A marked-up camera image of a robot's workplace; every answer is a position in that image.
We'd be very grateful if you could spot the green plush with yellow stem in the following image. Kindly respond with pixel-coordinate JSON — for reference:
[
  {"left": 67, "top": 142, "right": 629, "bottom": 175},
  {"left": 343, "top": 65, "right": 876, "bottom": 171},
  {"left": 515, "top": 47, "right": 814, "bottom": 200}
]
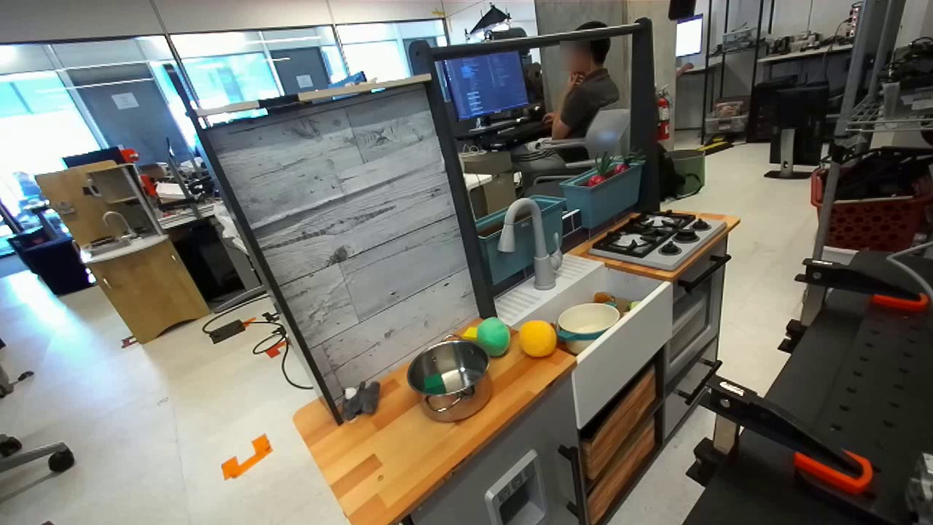
[{"left": 457, "top": 314, "right": 513, "bottom": 361}]

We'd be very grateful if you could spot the grey office chair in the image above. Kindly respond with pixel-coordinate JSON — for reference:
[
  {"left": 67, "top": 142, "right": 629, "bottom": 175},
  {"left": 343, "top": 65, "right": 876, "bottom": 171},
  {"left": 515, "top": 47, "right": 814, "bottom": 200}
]
[{"left": 513, "top": 101, "right": 636, "bottom": 177}]

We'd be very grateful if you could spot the black perforated table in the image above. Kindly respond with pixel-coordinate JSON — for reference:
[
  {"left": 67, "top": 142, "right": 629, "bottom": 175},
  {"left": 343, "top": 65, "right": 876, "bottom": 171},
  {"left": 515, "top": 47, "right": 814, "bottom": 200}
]
[{"left": 683, "top": 245, "right": 933, "bottom": 525}]

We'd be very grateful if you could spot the computer monitor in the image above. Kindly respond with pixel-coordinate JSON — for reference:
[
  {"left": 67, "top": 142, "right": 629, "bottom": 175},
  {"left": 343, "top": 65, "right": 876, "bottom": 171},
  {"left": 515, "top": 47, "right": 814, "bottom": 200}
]
[{"left": 432, "top": 47, "right": 532, "bottom": 129}]

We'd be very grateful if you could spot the toy kitchen with wooden counter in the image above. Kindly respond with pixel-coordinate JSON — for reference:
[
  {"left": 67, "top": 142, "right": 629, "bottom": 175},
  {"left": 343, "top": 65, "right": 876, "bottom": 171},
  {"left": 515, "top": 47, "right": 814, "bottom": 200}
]
[{"left": 292, "top": 207, "right": 744, "bottom": 525}]

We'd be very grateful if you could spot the stainless steel pot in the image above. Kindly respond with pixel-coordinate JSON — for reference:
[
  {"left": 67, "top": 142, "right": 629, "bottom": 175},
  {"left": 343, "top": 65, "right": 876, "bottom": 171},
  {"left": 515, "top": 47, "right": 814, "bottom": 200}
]
[{"left": 406, "top": 337, "right": 496, "bottom": 426}]

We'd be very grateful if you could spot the black clamp with orange handle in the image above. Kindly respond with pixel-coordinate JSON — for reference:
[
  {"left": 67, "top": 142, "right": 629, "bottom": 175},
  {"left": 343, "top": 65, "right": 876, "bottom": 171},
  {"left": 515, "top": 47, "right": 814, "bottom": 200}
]
[
  {"left": 697, "top": 374, "right": 876, "bottom": 501},
  {"left": 793, "top": 257, "right": 933, "bottom": 317}
]

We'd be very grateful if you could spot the grey toy faucet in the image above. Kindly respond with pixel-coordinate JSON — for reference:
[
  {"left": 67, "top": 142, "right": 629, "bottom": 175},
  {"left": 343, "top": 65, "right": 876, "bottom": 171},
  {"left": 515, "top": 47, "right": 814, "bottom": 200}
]
[{"left": 496, "top": 196, "right": 564, "bottom": 295}]

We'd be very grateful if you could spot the green crate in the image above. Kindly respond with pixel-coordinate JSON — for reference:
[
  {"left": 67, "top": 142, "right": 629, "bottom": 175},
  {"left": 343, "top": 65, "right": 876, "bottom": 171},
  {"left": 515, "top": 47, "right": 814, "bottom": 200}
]
[{"left": 668, "top": 142, "right": 709, "bottom": 197}]

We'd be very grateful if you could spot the grey toy stove top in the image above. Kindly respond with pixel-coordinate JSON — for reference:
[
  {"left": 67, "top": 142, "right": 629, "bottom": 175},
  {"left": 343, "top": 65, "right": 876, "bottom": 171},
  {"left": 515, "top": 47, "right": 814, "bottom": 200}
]
[{"left": 589, "top": 209, "right": 729, "bottom": 273}]

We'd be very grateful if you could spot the black metal frame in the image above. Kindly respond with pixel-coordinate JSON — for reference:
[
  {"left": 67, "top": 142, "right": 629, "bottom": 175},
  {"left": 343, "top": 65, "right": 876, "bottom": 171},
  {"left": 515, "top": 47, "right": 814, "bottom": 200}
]
[{"left": 419, "top": 13, "right": 665, "bottom": 317}]

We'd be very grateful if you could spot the wooden cabinet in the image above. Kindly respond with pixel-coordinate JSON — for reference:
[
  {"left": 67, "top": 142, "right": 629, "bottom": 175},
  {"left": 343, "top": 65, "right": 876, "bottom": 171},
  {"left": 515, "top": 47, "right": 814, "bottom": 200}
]
[{"left": 34, "top": 158, "right": 213, "bottom": 343}]

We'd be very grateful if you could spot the black office chair base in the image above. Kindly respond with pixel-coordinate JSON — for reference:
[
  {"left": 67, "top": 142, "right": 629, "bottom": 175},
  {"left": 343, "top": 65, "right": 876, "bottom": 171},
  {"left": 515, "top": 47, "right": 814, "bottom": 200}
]
[{"left": 0, "top": 431, "right": 79, "bottom": 505}]

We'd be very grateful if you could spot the teal plastic bin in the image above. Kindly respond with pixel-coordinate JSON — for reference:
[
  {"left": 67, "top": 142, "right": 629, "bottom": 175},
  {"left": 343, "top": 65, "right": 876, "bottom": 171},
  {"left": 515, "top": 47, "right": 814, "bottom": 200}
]
[
  {"left": 557, "top": 158, "right": 651, "bottom": 234},
  {"left": 473, "top": 196, "right": 569, "bottom": 291}
]

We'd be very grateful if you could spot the dark blue bin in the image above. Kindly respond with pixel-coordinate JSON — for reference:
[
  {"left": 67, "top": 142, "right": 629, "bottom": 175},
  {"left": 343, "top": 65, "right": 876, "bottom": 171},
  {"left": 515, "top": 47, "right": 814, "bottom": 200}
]
[{"left": 8, "top": 216, "right": 95, "bottom": 296}]

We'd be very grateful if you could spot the black power adapter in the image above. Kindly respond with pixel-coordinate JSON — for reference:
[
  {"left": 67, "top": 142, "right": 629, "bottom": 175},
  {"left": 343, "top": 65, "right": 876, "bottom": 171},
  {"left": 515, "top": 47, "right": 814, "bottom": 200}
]
[{"left": 201, "top": 312, "right": 280, "bottom": 343}]

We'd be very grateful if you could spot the cream bowl with teal handles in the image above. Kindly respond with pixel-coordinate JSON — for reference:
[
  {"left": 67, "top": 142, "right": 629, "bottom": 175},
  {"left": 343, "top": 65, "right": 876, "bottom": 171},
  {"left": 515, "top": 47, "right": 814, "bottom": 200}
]
[{"left": 554, "top": 301, "right": 623, "bottom": 356}]

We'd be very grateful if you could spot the black equipment cart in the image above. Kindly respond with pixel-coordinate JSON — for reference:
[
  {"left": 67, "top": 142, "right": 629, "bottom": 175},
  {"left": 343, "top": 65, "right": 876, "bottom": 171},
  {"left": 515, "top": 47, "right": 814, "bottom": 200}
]
[{"left": 751, "top": 81, "right": 833, "bottom": 177}]

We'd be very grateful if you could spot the small grey toy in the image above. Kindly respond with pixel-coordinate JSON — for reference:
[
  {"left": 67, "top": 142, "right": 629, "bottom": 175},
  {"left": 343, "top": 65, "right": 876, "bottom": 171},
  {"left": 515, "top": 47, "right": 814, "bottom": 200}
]
[{"left": 337, "top": 380, "right": 384, "bottom": 422}]

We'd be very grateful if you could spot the seated person in dark shirt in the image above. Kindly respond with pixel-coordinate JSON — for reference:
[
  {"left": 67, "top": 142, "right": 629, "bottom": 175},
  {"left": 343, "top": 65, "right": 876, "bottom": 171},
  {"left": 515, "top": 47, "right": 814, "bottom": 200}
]
[{"left": 541, "top": 21, "right": 623, "bottom": 142}]

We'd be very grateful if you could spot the red perforated crate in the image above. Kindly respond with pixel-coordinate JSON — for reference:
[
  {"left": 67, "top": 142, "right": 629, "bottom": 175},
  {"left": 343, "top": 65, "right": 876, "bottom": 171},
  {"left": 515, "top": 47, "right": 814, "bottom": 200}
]
[{"left": 811, "top": 168, "right": 933, "bottom": 257}]

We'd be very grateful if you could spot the black cabinet door handle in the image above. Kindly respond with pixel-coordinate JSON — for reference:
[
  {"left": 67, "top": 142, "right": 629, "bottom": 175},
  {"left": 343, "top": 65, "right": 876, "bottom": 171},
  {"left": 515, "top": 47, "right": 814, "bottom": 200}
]
[{"left": 557, "top": 439, "right": 582, "bottom": 520}]

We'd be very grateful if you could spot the red fire extinguisher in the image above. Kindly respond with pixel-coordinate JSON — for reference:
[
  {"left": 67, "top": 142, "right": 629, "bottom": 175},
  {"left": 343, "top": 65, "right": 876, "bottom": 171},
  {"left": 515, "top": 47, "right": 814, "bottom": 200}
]
[{"left": 653, "top": 86, "right": 675, "bottom": 146}]

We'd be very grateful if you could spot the brown plush toy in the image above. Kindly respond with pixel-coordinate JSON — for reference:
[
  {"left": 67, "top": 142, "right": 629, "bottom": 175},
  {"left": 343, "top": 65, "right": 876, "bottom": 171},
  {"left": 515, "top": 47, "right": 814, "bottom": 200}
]
[{"left": 592, "top": 288, "right": 636, "bottom": 314}]

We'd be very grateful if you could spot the grey wood backsplash panel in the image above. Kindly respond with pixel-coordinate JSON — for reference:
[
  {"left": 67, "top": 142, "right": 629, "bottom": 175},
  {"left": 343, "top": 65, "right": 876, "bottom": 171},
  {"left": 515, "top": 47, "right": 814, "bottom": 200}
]
[{"left": 197, "top": 81, "right": 486, "bottom": 422}]

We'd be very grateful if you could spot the black drawer handle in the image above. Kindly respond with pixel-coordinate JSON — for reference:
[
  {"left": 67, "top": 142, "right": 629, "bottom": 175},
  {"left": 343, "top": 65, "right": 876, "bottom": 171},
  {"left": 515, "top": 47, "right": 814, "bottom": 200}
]
[{"left": 680, "top": 359, "right": 722, "bottom": 406}]

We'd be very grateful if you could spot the floor cable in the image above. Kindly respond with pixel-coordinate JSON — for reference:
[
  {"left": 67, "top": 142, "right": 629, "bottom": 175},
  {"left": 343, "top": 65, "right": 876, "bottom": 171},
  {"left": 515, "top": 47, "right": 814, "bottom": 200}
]
[{"left": 247, "top": 324, "right": 318, "bottom": 394}]

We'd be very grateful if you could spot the black oven door handle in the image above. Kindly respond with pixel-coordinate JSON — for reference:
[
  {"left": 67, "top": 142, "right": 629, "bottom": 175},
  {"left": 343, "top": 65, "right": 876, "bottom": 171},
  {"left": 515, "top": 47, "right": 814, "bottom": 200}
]
[{"left": 675, "top": 253, "right": 735, "bottom": 295}]

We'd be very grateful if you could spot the yellow plush ball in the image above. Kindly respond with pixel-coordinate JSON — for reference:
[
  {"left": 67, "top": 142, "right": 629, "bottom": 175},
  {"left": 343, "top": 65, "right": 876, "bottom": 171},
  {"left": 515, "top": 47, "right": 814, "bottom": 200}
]
[{"left": 513, "top": 317, "right": 560, "bottom": 361}]

